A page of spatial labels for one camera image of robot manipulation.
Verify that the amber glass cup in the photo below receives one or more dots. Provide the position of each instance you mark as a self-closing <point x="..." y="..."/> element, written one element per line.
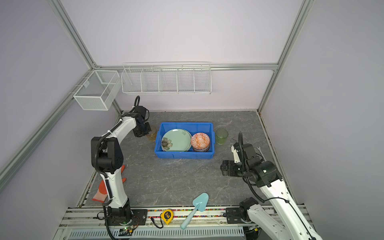
<point x="152" y="135"/>

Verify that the teal plastic shovel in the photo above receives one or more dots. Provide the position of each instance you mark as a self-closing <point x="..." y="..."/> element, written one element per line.
<point x="199" y="203"/>

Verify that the orange patterned bowl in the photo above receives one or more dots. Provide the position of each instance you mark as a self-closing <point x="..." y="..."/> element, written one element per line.
<point x="200" y="142"/>

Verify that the blue plastic bin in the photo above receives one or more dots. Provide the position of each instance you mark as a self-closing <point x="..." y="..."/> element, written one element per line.
<point x="192" y="128"/>

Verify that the metal wrench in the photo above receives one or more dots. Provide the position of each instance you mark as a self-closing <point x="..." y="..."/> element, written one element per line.
<point x="259" y="149"/>

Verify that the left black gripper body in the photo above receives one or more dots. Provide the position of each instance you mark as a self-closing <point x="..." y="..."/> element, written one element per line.
<point x="142" y="130"/>

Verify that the green rimmed bottom plate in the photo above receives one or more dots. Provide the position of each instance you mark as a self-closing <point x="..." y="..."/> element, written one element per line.
<point x="176" y="140"/>

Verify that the red work glove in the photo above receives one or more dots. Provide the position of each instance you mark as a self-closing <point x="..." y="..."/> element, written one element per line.
<point x="102" y="189"/>

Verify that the white mesh basket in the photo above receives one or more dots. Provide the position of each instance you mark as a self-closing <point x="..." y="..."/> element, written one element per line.
<point x="99" y="90"/>

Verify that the white wire rack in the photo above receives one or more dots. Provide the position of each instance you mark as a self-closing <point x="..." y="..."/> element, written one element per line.
<point x="167" y="78"/>

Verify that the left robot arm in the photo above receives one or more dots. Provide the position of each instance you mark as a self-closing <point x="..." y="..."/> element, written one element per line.
<point x="107" y="159"/>

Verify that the green glass cup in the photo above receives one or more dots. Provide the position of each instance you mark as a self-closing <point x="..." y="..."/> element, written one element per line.
<point x="221" y="136"/>

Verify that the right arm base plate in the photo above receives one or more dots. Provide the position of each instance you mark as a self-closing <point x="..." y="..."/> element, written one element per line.
<point x="236" y="215"/>

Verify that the yellow tape measure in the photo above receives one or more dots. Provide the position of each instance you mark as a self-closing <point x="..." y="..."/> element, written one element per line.
<point x="167" y="216"/>

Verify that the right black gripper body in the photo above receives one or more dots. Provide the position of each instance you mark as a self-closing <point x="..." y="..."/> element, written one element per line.
<point x="234" y="169"/>

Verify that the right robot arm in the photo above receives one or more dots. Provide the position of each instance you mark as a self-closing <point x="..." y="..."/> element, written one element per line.
<point x="272" y="208"/>

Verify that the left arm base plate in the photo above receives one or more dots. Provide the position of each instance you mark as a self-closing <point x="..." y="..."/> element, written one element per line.
<point x="135" y="216"/>

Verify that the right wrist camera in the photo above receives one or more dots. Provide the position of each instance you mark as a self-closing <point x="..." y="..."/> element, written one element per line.
<point x="234" y="150"/>

